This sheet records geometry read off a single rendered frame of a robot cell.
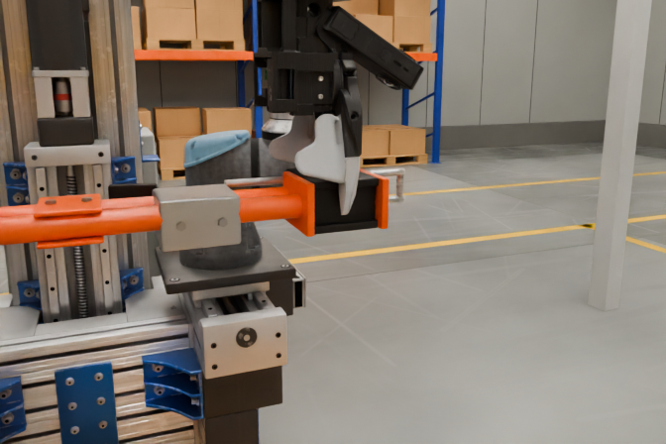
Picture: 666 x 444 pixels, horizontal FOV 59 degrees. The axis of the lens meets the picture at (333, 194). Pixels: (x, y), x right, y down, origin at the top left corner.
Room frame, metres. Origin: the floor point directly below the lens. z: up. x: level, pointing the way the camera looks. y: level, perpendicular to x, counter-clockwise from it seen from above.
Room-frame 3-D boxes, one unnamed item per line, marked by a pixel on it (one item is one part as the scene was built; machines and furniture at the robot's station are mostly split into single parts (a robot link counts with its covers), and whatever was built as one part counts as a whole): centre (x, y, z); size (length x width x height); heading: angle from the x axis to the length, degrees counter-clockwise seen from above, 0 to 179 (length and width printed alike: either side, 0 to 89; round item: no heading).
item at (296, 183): (0.57, 0.00, 1.25); 0.08 x 0.07 x 0.05; 112
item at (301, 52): (0.57, 0.02, 1.40); 0.09 x 0.08 x 0.12; 111
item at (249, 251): (1.04, 0.21, 1.09); 0.15 x 0.15 x 0.10
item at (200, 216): (0.52, 0.13, 1.25); 0.07 x 0.07 x 0.04; 22
